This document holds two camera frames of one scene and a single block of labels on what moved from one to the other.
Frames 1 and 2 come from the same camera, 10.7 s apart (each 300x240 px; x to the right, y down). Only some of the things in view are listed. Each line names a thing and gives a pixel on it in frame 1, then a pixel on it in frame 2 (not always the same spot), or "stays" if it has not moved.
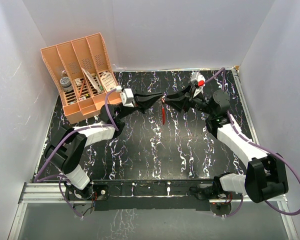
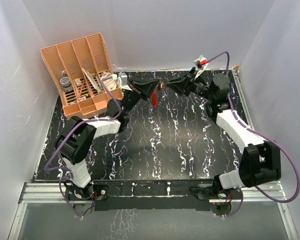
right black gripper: (181, 100) → (181, 84)
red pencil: (81, 89) stays
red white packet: (163, 110) → (160, 86)
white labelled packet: (108, 81) stays
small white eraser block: (78, 82) stays
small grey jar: (66, 83) stays
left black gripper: (143, 101) → (145, 88)
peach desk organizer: (84, 76) stays
